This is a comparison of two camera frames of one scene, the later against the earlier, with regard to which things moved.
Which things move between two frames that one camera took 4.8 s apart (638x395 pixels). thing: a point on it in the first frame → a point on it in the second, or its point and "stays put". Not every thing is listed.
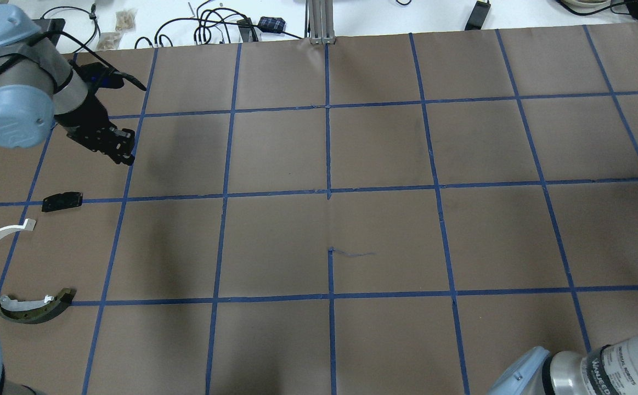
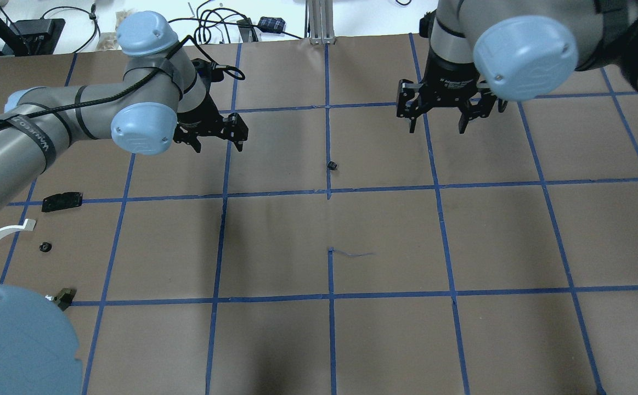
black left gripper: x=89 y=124 → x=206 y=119
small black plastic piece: x=62 y=200 stays put
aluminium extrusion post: x=321 y=22 stays put
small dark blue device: x=269 y=24 stays put
